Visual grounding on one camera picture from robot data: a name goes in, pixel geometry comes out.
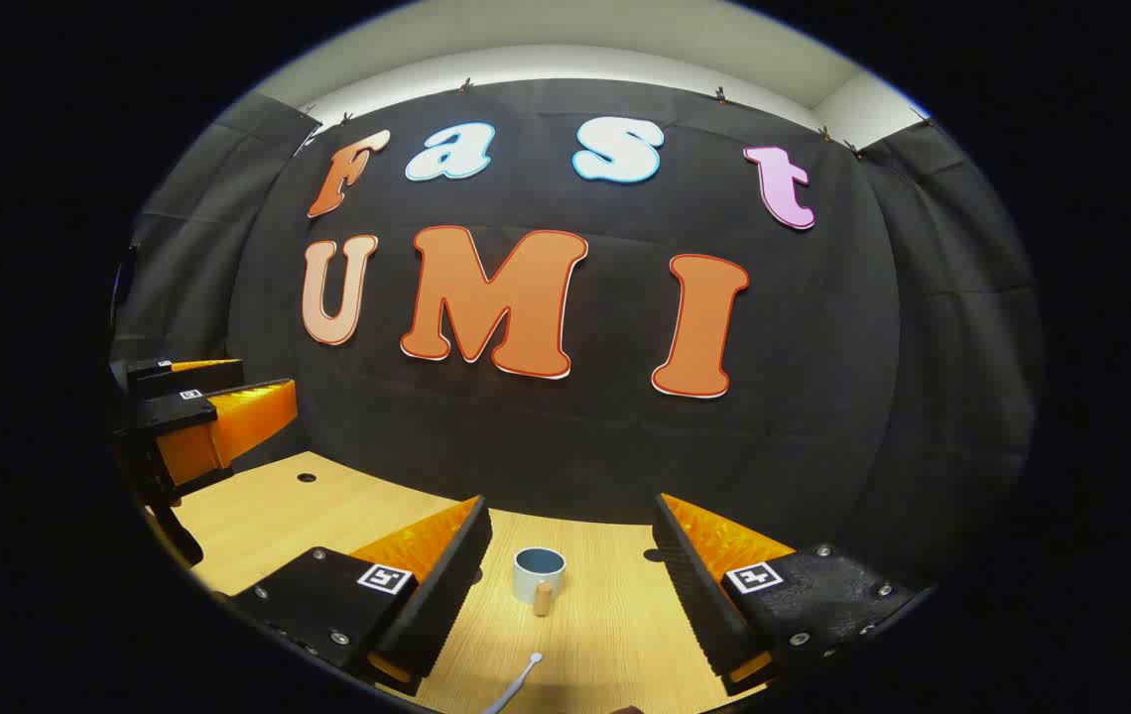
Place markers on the wooden desktop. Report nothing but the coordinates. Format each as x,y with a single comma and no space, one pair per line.
605,635

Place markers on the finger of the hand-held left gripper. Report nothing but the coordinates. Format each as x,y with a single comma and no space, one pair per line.
184,379
169,415

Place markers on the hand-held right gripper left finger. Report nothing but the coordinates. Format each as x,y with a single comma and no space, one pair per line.
446,585

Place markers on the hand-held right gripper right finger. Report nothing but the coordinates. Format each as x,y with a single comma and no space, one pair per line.
694,595

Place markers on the white toothbrush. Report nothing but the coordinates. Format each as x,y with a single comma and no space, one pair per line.
526,675

